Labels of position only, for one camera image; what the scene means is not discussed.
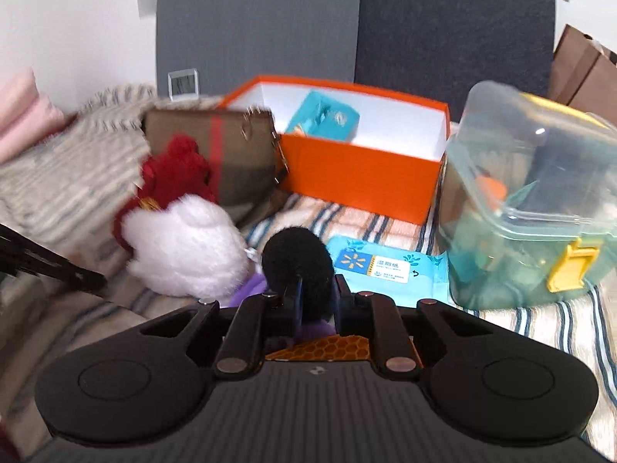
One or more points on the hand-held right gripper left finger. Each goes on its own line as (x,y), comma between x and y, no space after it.
(241,337)

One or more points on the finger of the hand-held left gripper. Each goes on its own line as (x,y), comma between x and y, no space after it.
(72,275)

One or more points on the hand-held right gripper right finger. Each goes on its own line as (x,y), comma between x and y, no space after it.
(385,333)

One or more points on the purple soft item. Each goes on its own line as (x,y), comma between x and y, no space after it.
(248,292)

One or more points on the orange honeycomb silicone mat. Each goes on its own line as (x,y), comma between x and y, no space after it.
(332,347)

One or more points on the black fuzzy pompom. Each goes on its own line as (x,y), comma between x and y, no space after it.
(296,255)

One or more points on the white and red plush chicken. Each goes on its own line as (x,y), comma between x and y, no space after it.
(188,246)

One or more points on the orange cardboard box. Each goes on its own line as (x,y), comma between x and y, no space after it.
(356,178)

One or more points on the teal cartoon print packet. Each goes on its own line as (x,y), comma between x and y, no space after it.
(323,115)

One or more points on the blue wet wipes pack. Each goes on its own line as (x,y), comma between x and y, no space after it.
(385,265)

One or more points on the pink pillow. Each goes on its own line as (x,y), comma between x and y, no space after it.
(24,115)

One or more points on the orange cap bottle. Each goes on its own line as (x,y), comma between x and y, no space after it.
(492,190)

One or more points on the brown striped zip pouch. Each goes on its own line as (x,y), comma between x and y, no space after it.
(188,130)

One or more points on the white digital clock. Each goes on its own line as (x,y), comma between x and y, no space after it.
(182,85)

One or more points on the light grey felt panel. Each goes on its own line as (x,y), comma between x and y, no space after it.
(255,24)

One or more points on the dark grey felt panel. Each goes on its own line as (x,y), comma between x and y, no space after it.
(453,24)

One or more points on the brown paper bag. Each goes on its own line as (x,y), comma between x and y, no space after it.
(578,72)

